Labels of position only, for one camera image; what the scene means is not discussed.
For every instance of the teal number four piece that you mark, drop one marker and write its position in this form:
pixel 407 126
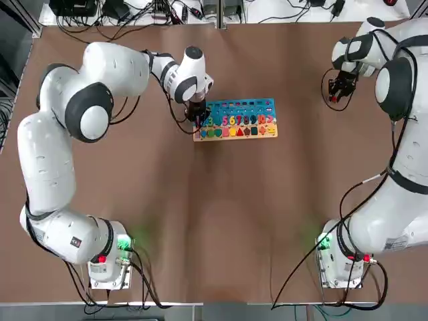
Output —
pixel 218 120

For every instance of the aluminium frame profile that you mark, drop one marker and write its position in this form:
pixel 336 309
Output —
pixel 419 8
pixel 35 30

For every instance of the brown number eight piece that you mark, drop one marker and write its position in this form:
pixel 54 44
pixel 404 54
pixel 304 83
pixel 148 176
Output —
pixel 246 119

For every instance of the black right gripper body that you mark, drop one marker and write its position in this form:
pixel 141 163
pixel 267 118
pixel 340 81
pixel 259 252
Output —
pixel 346 78

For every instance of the pink number five piece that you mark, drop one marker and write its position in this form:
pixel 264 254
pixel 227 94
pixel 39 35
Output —
pixel 225 120

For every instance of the dark teal square piece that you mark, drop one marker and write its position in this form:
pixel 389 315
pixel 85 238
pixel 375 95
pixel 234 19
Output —
pixel 254 131

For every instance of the grey electronics box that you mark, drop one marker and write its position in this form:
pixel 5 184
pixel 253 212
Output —
pixel 210 6
pixel 234 6

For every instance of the teal heart piece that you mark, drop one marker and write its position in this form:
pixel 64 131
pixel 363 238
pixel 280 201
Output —
pixel 218 132

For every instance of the purple usb hub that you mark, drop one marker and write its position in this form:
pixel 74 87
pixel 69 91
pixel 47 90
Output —
pixel 159 15

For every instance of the red number seven piece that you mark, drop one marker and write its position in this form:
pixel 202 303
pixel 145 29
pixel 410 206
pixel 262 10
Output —
pixel 238 119

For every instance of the yellow number six piece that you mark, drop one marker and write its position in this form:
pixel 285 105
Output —
pixel 232 120

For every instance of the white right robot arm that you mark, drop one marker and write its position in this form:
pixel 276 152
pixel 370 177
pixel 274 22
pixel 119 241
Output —
pixel 384 220

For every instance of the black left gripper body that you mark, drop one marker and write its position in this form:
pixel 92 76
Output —
pixel 196 110

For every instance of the blue rhombus piece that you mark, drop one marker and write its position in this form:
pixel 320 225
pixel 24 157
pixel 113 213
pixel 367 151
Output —
pixel 204 132

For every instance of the orange plus sign piece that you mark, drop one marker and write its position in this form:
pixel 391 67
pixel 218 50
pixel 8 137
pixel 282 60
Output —
pixel 263 130

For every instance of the brown pentagon piece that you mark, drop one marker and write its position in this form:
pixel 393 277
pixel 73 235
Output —
pixel 247 131

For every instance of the dark teal number nine piece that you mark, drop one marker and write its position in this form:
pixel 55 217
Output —
pixel 253 119

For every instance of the pink greater-than sign piece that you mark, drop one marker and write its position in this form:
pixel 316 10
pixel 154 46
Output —
pixel 269 119

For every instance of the black box device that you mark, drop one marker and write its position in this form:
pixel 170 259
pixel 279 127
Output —
pixel 73 6

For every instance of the red triangle piece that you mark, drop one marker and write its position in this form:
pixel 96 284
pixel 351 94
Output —
pixel 240 132

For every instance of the blue wooden toy board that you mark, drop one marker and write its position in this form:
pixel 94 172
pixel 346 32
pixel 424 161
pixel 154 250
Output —
pixel 240 112

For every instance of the pink trapezoid piece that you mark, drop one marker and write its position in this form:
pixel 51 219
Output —
pixel 226 132

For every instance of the aluminium profile post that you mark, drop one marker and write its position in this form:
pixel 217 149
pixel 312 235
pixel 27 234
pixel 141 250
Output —
pixel 222 15

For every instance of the yellow equals sign piece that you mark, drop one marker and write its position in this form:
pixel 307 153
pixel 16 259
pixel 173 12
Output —
pixel 272 129

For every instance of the green circle piece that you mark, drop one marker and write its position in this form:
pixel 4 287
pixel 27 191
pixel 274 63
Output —
pixel 211 132

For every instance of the red round object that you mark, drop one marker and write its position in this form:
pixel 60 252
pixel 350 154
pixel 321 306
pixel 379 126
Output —
pixel 391 2

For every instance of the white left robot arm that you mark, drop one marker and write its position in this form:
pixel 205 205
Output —
pixel 47 160

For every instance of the green number three piece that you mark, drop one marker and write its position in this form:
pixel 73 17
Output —
pixel 211 120

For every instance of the black power adapter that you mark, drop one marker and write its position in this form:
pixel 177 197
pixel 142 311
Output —
pixel 115 11
pixel 337 8

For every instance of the yellow polygon piece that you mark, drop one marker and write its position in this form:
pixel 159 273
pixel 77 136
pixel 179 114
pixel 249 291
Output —
pixel 233 132

